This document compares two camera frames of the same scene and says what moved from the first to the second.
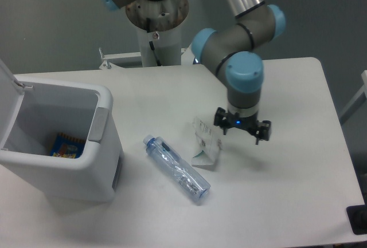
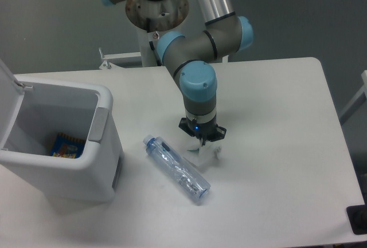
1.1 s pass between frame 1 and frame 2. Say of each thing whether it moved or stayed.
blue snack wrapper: stayed
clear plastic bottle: stayed
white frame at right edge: stayed
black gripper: moved
